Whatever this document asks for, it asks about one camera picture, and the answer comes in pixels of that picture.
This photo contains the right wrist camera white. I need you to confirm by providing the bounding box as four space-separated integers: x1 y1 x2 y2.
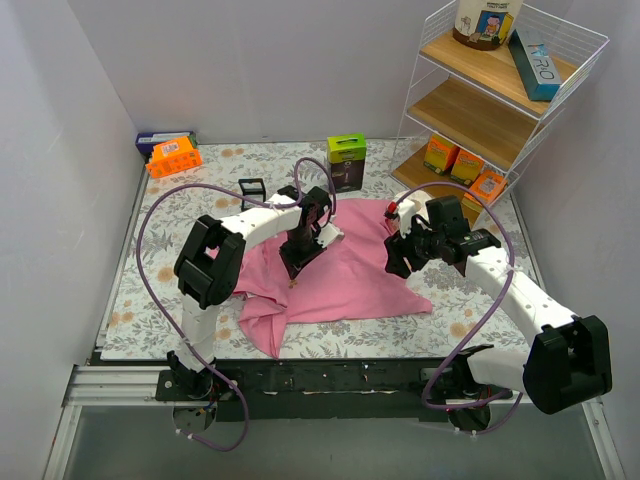
384 198 426 238

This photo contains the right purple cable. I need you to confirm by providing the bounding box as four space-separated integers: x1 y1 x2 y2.
389 181 524 437

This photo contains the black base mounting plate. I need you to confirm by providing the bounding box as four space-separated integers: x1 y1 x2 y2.
154 357 516 422

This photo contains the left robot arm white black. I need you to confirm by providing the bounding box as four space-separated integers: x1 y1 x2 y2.
167 187 342 400

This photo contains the orange yellow box left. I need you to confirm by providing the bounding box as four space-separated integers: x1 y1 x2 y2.
424 133 459 175

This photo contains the toilet paper roll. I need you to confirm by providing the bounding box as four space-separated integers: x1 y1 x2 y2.
394 190 434 220

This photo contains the blue box at wall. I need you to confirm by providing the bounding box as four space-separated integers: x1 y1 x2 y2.
135 131 198 155

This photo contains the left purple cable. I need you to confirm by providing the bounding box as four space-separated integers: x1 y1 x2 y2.
135 157 337 452

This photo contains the orange box on mat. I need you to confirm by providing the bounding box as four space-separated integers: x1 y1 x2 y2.
146 136 202 179

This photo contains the pink garment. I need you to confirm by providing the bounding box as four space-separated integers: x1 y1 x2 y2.
235 198 433 358

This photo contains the cartoon printed canister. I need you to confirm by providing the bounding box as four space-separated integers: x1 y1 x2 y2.
452 0 524 51

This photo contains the floral table mat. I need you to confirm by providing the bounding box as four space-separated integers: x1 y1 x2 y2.
98 140 528 362

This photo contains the purple cable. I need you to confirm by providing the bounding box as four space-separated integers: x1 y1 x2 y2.
135 157 337 452
389 181 524 437

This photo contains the small black display case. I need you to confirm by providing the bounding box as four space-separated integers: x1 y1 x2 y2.
238 178 266 211

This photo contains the orange box right shelf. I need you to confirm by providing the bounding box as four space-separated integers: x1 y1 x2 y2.
462 170 507 213

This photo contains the orange yellow box middle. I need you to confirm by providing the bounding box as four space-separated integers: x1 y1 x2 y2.
450 149 484 186

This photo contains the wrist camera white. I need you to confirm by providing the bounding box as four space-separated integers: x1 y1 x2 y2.
315 222 344 248
384 198 426 238

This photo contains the white wire shelf rack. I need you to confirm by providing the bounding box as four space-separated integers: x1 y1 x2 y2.
391 1 610 196

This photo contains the orange yellow box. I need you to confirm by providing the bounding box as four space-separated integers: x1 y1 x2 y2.
450 149 484 186
424 133 459 175

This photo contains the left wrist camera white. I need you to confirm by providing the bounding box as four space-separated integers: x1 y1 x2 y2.
315 222 344 248

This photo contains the green black product box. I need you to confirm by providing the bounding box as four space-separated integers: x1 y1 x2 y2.
327 133 367 193

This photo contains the teal long box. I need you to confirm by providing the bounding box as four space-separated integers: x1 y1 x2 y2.
508 28 562 102

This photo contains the aluminium frame rail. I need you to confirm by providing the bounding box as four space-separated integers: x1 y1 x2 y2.
44 353 612 479

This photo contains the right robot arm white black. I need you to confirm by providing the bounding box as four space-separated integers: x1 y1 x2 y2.
384 195 613 414

